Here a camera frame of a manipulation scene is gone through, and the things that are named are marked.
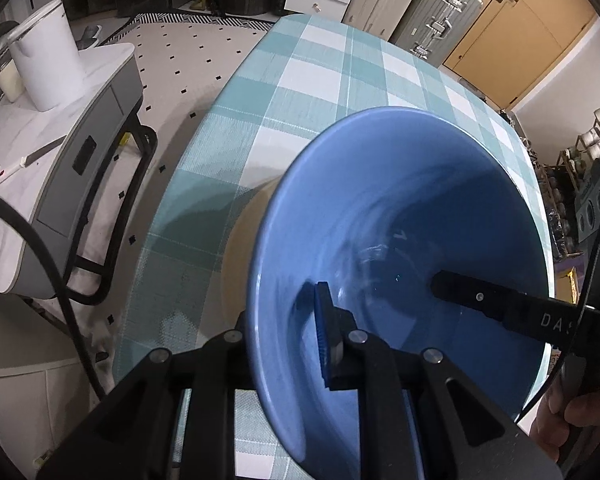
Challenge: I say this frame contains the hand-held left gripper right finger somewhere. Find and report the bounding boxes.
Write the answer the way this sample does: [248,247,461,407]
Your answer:
[314,281,563,480]

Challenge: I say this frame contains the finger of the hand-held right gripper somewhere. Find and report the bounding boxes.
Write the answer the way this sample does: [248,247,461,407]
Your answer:
[431,269,532,334]

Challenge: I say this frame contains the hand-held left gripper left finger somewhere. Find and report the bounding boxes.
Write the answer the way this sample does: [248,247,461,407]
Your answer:
[37,310,254,480]

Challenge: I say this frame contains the large cream plate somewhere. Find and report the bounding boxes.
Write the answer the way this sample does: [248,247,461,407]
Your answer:
[221,180,283,333]

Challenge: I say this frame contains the blue bowl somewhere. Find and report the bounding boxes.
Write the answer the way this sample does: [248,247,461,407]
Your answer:
[246,107,552,480]

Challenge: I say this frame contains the person's right hand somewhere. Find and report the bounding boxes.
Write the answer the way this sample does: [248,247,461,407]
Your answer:
[530,384,600,458]

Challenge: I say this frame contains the wooden shoe rack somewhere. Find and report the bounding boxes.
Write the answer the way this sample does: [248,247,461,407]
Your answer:
[532,107,600,262]

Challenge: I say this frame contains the white storage box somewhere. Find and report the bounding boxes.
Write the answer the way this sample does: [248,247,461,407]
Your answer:
[0,285,113,466]

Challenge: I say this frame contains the white grey side table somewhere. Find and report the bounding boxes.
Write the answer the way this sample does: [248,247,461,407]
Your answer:
[0,42,159,307]

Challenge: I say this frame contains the teal checked tablecloth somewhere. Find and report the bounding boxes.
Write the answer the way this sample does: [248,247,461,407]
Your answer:
[111,14,556,480]

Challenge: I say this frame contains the wooden door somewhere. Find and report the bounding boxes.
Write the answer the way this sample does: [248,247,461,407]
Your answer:
[442,0,599,111]

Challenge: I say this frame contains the silver suitcase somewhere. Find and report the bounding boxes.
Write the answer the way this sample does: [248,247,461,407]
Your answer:
[390,0,484,69]

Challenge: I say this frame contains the white dotted rug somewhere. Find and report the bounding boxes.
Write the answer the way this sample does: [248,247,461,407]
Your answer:
[75,10,281,361]

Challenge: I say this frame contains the beige suitcase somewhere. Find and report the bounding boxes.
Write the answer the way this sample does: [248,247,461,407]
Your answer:
[342,0,434,44]

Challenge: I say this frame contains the white kettle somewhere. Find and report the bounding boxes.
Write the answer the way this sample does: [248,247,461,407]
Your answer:
[9,0,87,113]

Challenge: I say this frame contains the cream cup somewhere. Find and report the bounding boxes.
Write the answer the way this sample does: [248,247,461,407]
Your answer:
[0,59,26,102]

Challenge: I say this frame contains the black cable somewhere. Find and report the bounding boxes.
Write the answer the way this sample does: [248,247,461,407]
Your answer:
[0,185,107,401]
[517,180,600,421]

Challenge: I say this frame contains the white handled knife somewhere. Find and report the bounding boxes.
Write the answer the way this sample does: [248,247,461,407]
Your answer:
[0,135,67,181]

